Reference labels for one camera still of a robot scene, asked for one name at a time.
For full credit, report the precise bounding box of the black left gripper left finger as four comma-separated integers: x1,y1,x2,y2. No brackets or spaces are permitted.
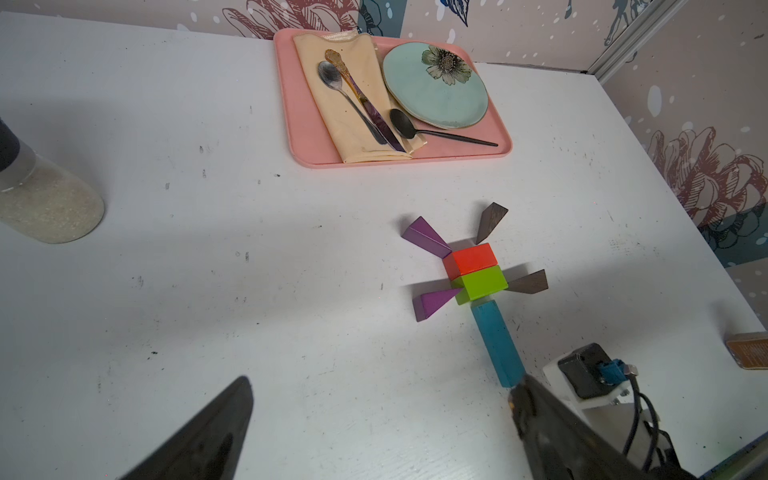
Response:
124,376,254,479

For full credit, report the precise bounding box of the red rectangular block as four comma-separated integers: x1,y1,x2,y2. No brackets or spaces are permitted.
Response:
442,244,498,280

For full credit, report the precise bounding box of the green rectangular block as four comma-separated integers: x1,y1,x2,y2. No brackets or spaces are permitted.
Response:
451,266,508,305

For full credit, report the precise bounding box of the purple wedge block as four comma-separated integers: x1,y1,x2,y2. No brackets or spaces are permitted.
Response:
413,288,463,322
402,216,453,259

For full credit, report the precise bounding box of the iridescent gold purple knife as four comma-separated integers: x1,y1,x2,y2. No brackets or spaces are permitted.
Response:
325,49,406,153

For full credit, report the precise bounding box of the beige cloth napkin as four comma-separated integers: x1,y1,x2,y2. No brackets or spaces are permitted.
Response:
293,32,426,164

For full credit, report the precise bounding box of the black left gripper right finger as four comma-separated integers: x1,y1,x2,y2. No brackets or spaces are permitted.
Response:
510,375,652,480

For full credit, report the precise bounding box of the pink serving tray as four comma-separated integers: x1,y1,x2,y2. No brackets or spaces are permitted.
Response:
274,28,512,168

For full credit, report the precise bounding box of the teal rectangular block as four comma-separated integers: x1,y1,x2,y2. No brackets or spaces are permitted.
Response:
471,300,526,388

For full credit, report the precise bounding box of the mint green flower plate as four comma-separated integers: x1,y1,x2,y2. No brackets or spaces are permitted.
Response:
382,42,489,130

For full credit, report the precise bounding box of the silver spoon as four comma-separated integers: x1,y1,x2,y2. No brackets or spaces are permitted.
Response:
317,61,387,145

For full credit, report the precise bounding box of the glass shaker black lid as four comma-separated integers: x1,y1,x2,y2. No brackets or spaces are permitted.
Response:
0,116,106,245

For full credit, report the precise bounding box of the black spoon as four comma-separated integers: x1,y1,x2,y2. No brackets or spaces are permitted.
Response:
389,108,498,147

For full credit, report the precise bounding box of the dark brown wedge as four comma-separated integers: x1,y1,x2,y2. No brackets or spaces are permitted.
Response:
475,202,508,245
507,269,549,295

